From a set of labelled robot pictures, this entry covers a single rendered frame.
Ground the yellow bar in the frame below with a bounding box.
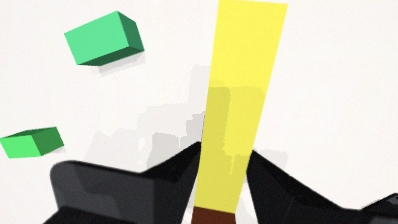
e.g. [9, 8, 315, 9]
[191, 0, 288, 224]

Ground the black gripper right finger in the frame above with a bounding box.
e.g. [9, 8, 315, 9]
[246, 150, 398, 224]

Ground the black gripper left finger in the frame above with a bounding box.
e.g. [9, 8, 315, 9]
[50, 141, 202, 224]

